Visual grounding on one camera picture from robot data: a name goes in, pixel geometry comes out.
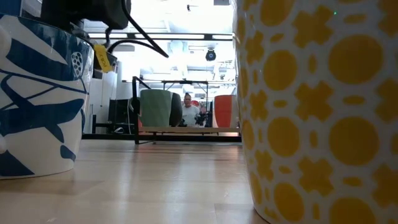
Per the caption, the white mug with blue pattern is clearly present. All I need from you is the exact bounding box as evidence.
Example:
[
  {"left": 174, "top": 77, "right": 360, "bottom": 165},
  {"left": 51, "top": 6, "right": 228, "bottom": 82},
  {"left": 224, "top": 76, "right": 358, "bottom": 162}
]
[{"left": 0, "top": 14, "right": 95, "bottom": 180}]

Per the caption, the person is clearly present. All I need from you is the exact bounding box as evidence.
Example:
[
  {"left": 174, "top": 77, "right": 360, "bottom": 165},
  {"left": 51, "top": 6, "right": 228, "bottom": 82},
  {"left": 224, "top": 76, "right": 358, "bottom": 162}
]
[{"left": 181, "top": 92, "right": 201, "bottom": 128}]

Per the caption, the white mug with yellow pattern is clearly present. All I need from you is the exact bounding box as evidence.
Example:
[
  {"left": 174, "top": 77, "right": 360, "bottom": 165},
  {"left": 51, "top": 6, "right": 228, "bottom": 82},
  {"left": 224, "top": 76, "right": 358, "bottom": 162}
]
[{"left": 232, "top": 0, "right": 398, "bottom": 224}]

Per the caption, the black desk with equipment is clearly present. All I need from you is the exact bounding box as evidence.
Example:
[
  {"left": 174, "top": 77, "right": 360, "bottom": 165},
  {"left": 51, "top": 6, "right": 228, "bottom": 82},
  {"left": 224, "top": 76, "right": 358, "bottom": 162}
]
[{"left": 107, "top": 98, "right": 135, "bottom": 134}]

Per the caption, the pale green mug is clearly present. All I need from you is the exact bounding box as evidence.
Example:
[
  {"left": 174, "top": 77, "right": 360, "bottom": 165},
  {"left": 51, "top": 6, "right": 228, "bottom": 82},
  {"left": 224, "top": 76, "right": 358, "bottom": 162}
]
[{"left": 139, "top": 89, "right": 174, "bottom": 128}]

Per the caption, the black round ceiling device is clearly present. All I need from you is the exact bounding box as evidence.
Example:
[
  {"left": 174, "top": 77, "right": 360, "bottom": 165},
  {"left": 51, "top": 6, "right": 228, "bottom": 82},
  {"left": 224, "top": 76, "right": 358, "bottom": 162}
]
[{"left": 205, "top": 47, "right": 217, "bottom": 62}]

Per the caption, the yellow tag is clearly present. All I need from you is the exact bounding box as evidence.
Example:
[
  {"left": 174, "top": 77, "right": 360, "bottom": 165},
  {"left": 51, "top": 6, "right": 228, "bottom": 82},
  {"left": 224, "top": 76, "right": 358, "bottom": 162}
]
[{"left": 93, "top": 44, "right": 113, "bottom": 74}]

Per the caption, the orange mug with white handle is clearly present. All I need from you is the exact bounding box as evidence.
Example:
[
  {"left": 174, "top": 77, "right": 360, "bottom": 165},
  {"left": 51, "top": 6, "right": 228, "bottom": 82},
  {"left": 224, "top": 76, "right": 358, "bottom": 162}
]
[{"left": 213, "top": 95, "right": 239, "bottom": 128}]

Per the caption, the wooden shelf with black frame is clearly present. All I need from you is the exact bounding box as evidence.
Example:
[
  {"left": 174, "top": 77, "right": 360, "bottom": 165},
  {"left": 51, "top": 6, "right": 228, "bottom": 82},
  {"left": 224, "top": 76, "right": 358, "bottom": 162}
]
[{"left": 132, "top": 76, "right": 242, "bottom": 146}]

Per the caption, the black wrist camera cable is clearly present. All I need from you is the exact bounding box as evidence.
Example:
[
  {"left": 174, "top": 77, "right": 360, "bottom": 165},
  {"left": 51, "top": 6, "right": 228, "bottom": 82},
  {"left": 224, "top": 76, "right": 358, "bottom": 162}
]
[{"left": 104, "top": 0, "right": 170, "bottom": 59}]

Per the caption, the overhead light bar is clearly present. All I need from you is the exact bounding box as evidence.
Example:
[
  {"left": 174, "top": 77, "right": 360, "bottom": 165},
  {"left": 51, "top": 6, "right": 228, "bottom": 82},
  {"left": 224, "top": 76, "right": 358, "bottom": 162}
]
[{"left": 88, "top": 32, "right": 234, "bottom": 41}]

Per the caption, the computer monitor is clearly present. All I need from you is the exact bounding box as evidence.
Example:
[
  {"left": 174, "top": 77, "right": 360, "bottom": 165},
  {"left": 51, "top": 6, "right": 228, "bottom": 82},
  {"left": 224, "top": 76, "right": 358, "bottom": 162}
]
[{"left": 0, "top": 0, "right": 22, "bottom": 17}]

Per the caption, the black metal table frame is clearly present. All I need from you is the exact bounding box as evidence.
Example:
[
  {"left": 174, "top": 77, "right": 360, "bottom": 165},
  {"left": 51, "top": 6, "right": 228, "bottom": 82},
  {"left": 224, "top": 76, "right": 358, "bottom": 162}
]
[{"left": 81, "top": 114, "right": 243, "bottom": 143}]

